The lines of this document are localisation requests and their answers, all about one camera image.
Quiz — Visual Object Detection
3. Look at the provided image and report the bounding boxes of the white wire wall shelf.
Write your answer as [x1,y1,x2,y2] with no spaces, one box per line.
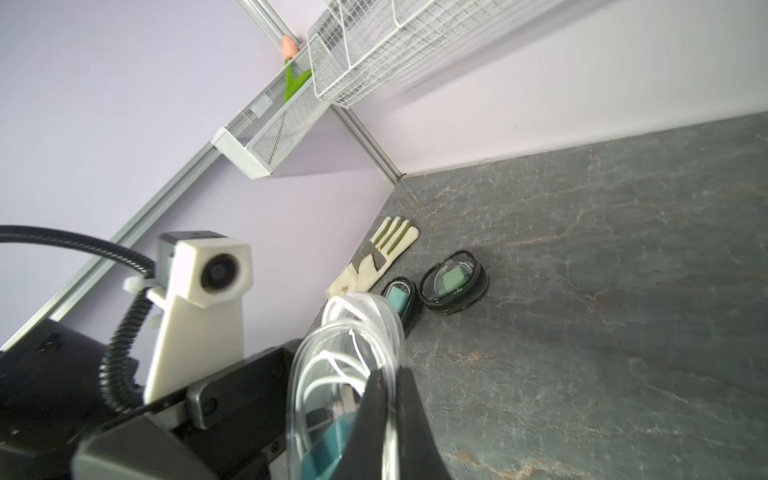
[308,0,513,108]

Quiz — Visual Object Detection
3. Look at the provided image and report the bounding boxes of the artificial pink tulip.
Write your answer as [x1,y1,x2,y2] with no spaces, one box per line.
[266,34,313,169]

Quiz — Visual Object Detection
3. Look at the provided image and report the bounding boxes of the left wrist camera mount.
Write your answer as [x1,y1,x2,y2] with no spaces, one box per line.
[140,231,253,404]

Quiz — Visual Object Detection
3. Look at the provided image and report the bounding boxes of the white cable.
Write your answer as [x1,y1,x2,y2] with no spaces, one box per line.
[296,296,397,421]

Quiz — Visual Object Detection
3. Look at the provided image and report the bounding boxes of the white mesh wall basket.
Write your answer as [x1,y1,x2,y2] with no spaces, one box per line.
[212,48,329,179]

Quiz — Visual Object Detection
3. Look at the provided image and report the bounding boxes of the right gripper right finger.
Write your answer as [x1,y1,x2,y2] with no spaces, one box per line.
[396,367,450,480]

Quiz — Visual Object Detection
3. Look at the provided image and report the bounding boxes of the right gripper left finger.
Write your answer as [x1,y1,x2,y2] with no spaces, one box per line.
[332,369,389,480]

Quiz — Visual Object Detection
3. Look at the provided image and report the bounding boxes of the teal charger block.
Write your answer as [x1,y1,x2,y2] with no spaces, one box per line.
[385,281,411,316]
[301,413,357,480]

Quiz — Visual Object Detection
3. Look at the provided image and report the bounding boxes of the green charger block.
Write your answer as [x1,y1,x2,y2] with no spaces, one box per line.
[434,263,472,298]

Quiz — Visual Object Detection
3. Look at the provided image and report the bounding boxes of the beige gardening glove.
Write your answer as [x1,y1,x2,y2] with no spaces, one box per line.
[326,216,420,299]

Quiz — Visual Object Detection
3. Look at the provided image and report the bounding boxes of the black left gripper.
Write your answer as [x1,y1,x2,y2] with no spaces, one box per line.
[71,339,300,479]

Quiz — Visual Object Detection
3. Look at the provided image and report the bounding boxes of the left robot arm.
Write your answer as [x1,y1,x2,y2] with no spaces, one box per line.
[1,226,296,479]

